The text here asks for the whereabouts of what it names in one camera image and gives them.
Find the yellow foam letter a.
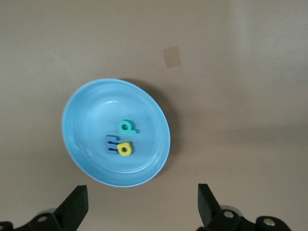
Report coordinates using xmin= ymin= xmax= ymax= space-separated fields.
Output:
xmin=116 ymin=141 xmax=132 ymax=157

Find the teal foam letter p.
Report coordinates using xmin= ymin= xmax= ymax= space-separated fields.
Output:
xmin=118 ymin=119 xmax=139 ymax=135

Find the blue plate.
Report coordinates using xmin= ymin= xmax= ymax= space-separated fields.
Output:
xmin=62 ymin=78 xmax=171 ymax=188

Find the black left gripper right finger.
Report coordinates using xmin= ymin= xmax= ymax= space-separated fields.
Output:
xmin=196 ymin=183 xmax=257 ymax=231

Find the blue foam letter m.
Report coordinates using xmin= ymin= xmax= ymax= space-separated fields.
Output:
xmin=105 ymin=134 xmax=120 ymax=154

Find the brown tape patch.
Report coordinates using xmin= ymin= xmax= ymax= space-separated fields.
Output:
xmin=162 ymin=45 xmax=181 ymax=69

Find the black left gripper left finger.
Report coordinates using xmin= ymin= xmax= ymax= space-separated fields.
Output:
xmin=14 ymin=184 xmax=89 ymax=231

